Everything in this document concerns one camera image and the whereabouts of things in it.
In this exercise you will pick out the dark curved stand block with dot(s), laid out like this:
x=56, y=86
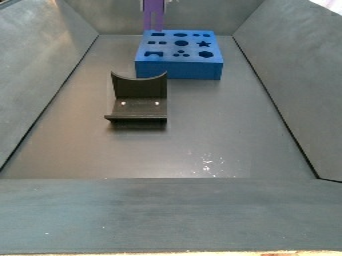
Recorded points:
x=140, y=98

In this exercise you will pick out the blue foam shape board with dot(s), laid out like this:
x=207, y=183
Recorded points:
x=187, y=54

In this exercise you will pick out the purple double-square peg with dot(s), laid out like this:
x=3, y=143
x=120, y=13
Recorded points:
x=152, y=14

